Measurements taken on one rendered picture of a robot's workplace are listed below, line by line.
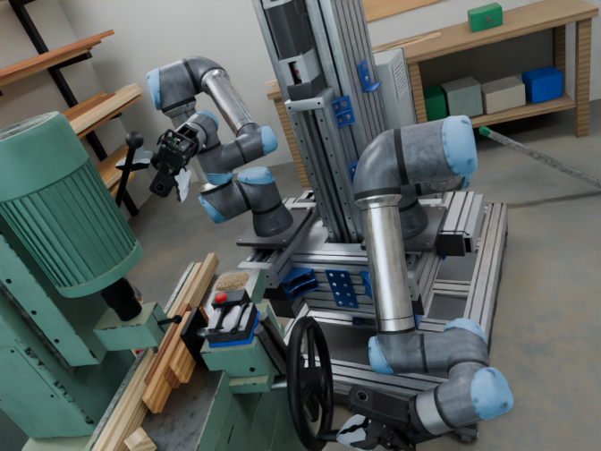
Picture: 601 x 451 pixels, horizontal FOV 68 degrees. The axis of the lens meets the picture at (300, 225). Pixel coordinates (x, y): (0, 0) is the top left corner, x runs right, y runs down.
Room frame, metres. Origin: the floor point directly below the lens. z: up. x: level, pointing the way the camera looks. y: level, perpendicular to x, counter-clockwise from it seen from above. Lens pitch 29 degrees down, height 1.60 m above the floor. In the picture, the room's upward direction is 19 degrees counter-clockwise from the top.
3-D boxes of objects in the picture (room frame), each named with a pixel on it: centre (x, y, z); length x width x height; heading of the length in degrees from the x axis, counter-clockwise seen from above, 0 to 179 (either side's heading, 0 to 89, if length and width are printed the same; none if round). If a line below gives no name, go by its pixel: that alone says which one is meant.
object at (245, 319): (0.80, 0.21, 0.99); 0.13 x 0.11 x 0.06; 161
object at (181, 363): (0.82, 0.34, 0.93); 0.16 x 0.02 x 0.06; 161
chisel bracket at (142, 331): (0.83, 0.43, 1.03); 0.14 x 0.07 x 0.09; 71
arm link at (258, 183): (1.46, 0.10, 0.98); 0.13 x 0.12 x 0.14; 102
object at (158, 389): (0.81, 0.38, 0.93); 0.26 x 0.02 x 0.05; 161
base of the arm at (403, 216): (1.17, -0.31, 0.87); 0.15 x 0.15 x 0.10
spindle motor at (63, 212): (0.82, 0.41, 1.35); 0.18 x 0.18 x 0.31
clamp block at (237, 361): (0.80, 0.22, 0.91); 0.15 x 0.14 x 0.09; 161
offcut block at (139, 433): (0.60, 0.43, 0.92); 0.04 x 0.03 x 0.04; 125
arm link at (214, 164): (1.18, 0.15, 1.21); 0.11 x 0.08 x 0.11; 102
